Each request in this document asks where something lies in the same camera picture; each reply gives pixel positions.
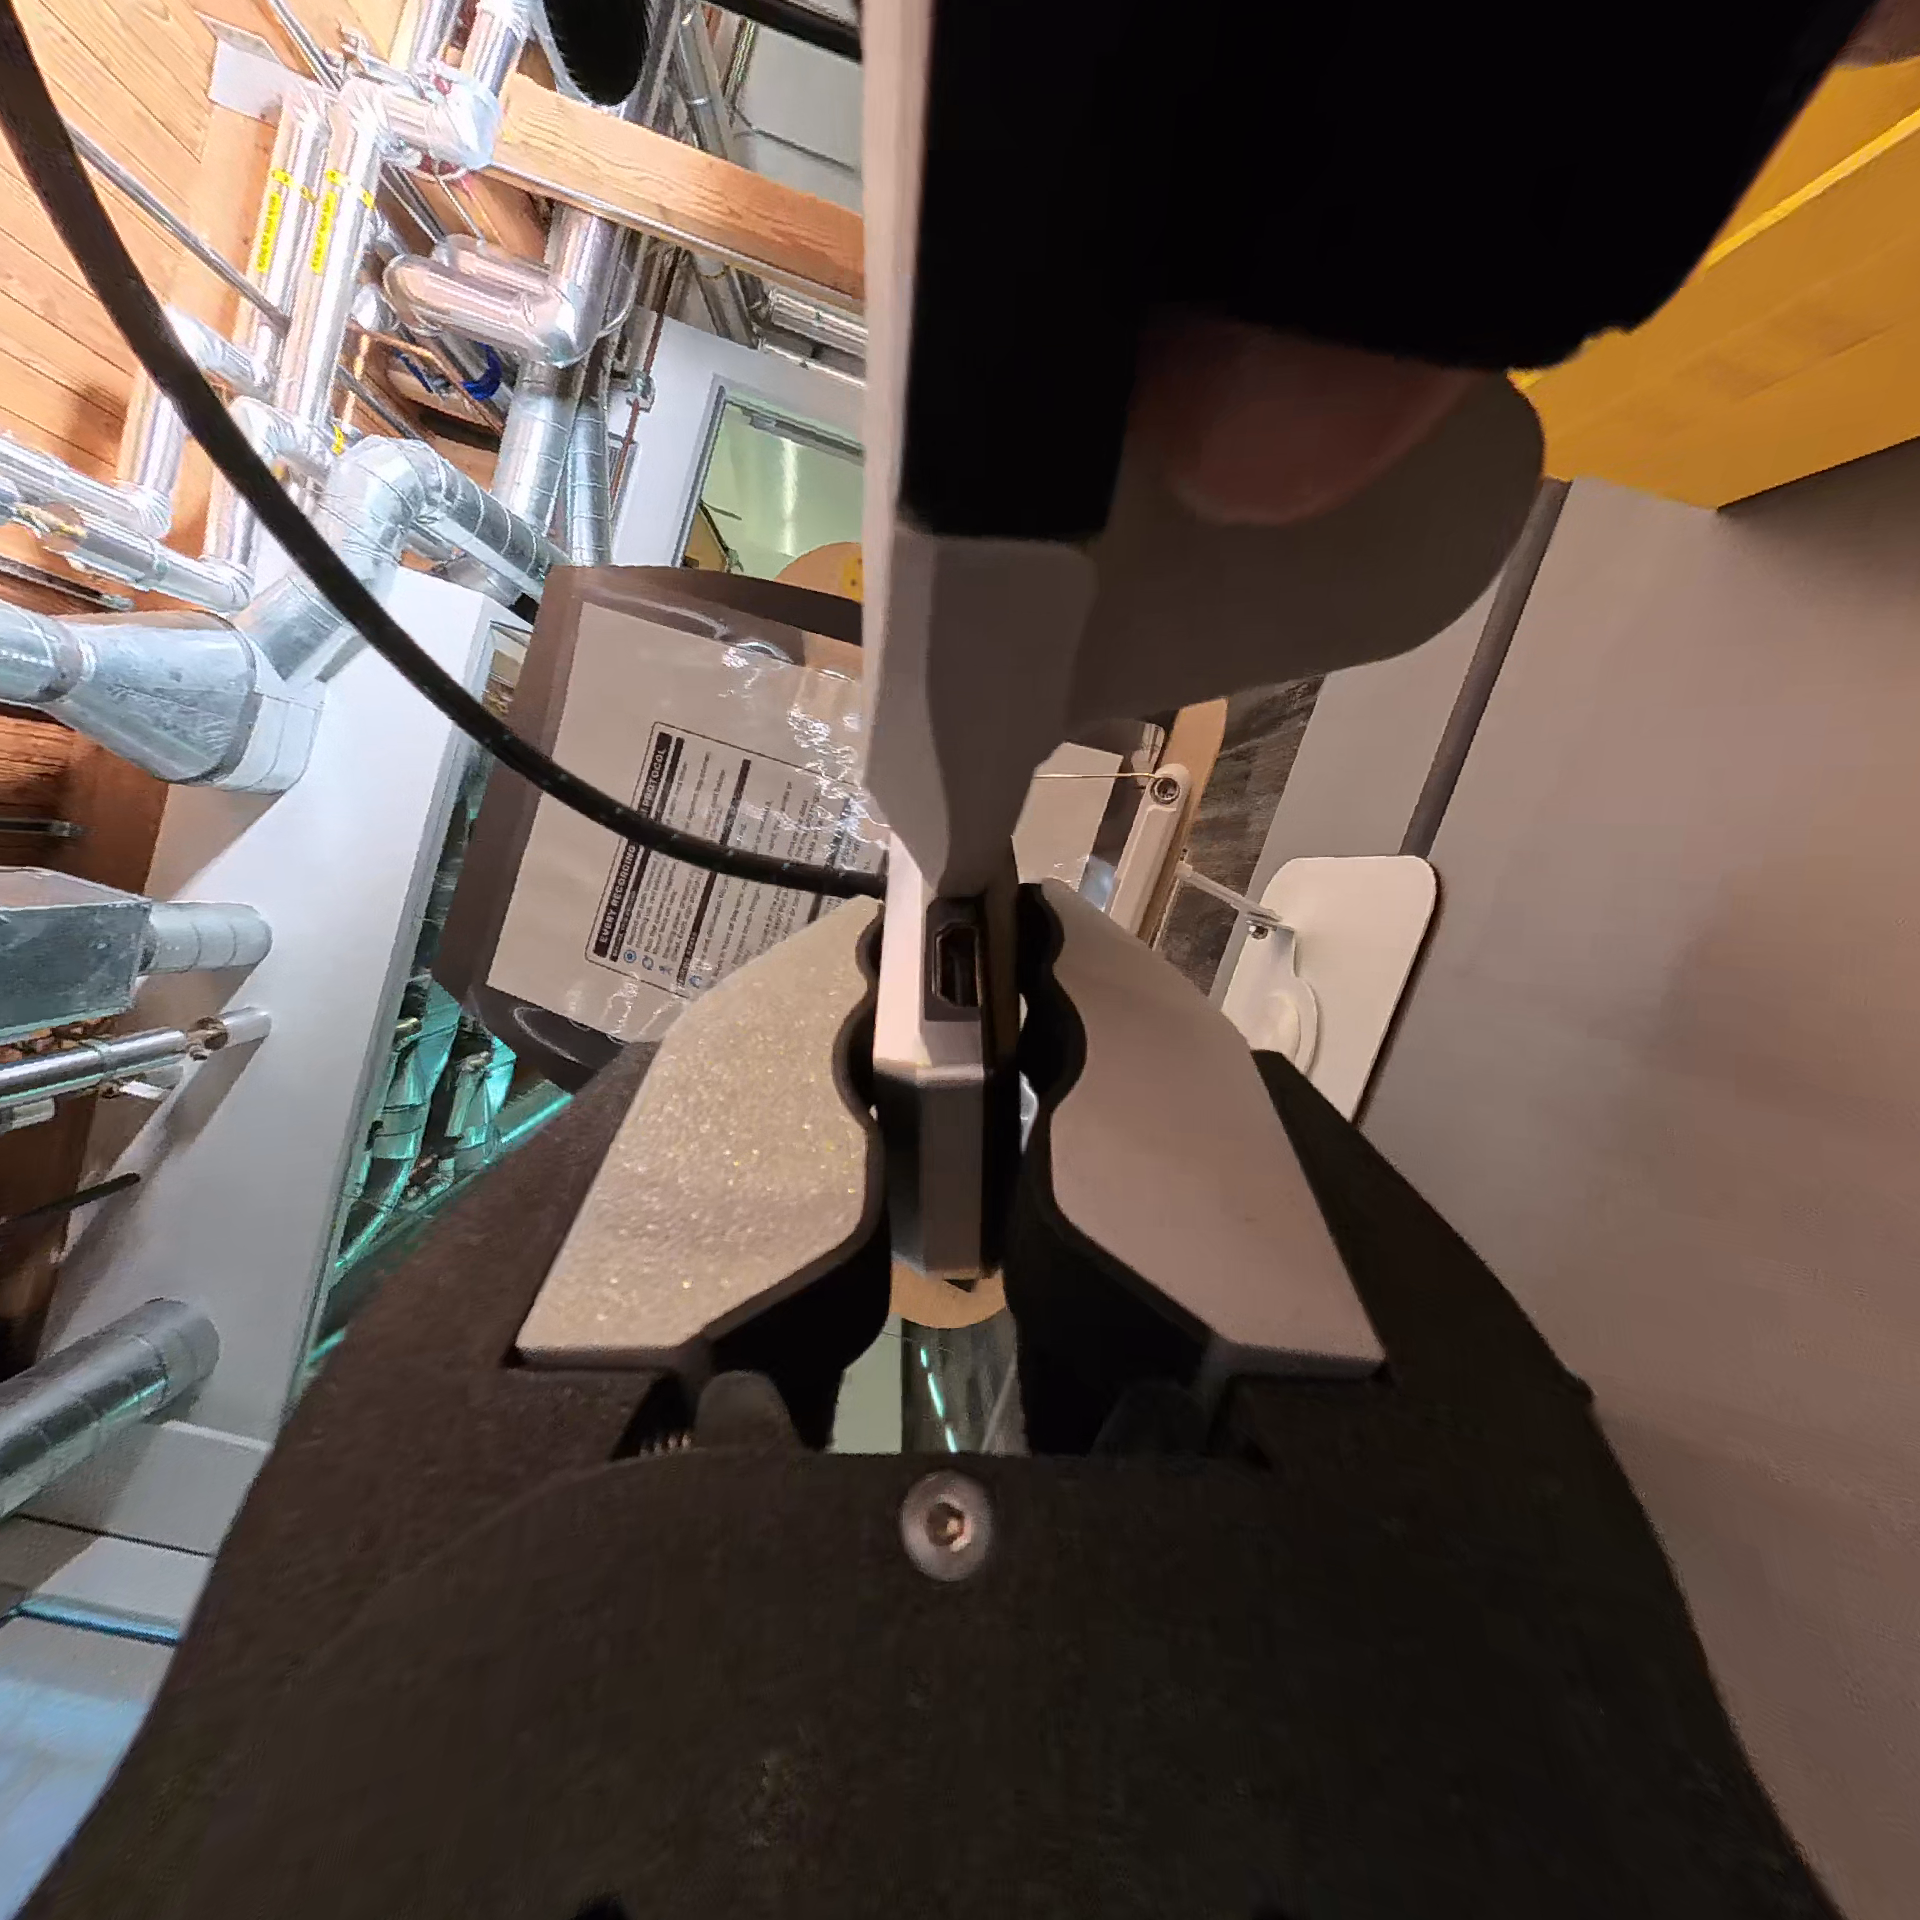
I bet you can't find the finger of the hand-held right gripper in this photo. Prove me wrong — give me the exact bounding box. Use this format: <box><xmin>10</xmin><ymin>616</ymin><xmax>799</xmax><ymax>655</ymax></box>
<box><xmin>1073</xmin><ymin>368</ymin><xmax>1550</xmax><ymax>724</ymax></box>
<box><xmin>859</xmin><ymin>0</ymin><xmax>1884</xmax><ymax>903</ymax></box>

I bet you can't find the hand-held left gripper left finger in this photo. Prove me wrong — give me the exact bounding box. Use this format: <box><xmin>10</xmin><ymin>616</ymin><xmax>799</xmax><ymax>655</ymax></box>
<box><xmin>514</xmin><ymin>895</ymin><xmax>889</xmax><ymax>1453</ymax></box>

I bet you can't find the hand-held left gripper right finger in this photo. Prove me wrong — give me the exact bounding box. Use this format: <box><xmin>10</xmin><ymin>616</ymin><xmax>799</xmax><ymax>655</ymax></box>
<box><xmin>1008</xmin><ymin>883</ymin><xmax>1386</xmax><ymax>1453</ymax></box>

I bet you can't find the black USB-C adapter dongle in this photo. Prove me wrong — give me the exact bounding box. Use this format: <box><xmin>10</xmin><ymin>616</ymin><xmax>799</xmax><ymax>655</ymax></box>
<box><xmin>0</xmin><ymin>0</ymin><xmax>1030</xmax><ymax>1285</ymax></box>

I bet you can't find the yellow plastic bin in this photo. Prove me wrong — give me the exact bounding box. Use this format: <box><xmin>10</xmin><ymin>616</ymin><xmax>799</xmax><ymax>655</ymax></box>
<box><xmin>1511</xmin><ymin>59</ymin><xmax>1920</xmax><ymax>515</ymax></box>

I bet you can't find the black table strip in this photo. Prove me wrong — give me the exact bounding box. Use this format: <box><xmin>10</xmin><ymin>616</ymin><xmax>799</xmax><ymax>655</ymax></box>
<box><xmin>1401</xmin><ymin>480</ymin><xmax>1569</xmax><ymax>864</ymax></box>

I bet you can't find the instruction sheet on stand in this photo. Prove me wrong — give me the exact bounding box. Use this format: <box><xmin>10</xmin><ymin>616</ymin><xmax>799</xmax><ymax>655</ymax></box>
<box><xmin>772</xmin><ymin>540</ymin><xmax>1233</xmax><ymax>1328</ymax></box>

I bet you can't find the white stand base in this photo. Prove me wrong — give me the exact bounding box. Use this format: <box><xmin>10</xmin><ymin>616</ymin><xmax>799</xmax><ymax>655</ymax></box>
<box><xmin>1035</xmin><ymin>743</ymin><xmax>1441</xmax><ymax>1125</ymax></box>

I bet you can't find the instruction sheet in clear sleeve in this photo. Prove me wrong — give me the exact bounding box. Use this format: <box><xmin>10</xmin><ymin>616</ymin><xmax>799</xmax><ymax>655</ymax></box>
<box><xmin>487</xmin><ymin>599</ymin><xmax>887</xmax><ymax>1044</ymax></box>

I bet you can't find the black backing sheet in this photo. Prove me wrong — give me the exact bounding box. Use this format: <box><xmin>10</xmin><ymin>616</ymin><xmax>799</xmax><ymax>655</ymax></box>
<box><xmin>432</xmin><ymin>563</ymin><xmax>904</xmax><ymax>1080</ymax></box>

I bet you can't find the wooden ceiling beam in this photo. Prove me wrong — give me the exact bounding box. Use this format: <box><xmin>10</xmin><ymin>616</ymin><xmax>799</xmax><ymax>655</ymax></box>
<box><xmin>487</xmin><ymin>76</ymin><xmax>873</xmax><ymax>302</ymax></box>

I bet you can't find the black floor lamp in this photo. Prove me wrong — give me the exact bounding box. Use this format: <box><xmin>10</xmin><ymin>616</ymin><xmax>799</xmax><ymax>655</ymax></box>
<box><xmin>539</xmin><ymin>0</ymin><xmax>865</xmax><ymax>110</ymax></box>

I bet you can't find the silver ceiling duct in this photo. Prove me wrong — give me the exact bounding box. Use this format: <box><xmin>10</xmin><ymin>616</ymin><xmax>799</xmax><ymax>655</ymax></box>
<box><xmin>0</xmin><ymin>0</ymin><xmax>706</xmax><ymax>798</ymax></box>

